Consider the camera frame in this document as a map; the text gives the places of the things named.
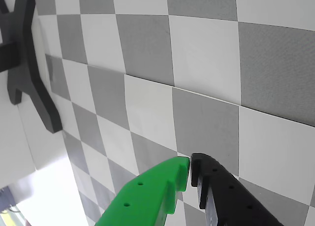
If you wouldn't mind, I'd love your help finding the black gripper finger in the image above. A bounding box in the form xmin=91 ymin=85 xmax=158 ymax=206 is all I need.
xmin=190 ymin=152 xmax=286 ymax=226

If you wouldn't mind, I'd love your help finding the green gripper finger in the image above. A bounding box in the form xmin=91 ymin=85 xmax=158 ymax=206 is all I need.
xmin=94 ymin=156 xmax=191 ymax=226

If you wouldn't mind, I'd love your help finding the grey white checkered mat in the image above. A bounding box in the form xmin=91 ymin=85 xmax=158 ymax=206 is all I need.
xmin=34 ymin=0 xmax=315 ymax=226

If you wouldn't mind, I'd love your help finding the black star-shaped bracket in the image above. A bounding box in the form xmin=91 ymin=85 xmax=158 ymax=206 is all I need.
xmin=0 ymin=0 xmax=63 ymax=134

